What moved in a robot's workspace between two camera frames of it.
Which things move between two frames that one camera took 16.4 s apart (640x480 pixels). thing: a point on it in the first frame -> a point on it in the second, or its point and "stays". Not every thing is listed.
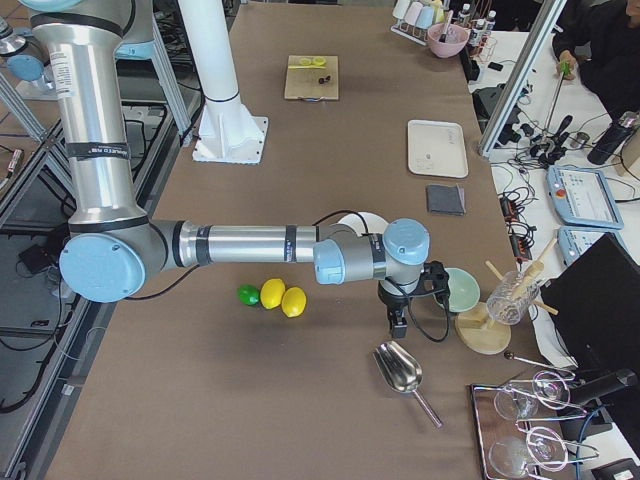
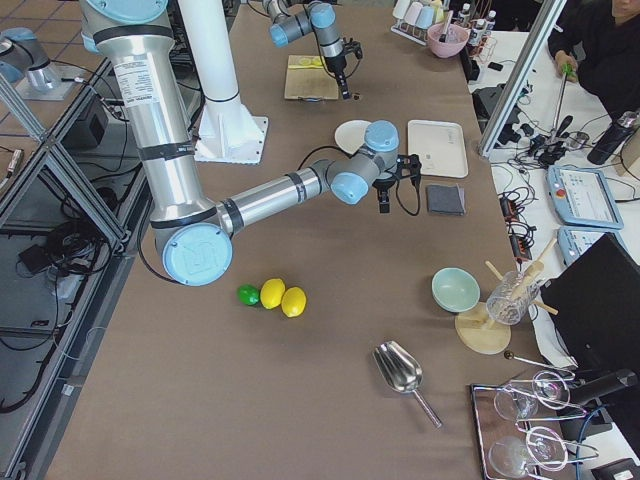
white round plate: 374,222 -> 350,134
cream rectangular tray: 436,148 stays
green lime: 248,294 stays
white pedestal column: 227,133 stays
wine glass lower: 512,457 stays
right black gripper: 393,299 -> 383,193
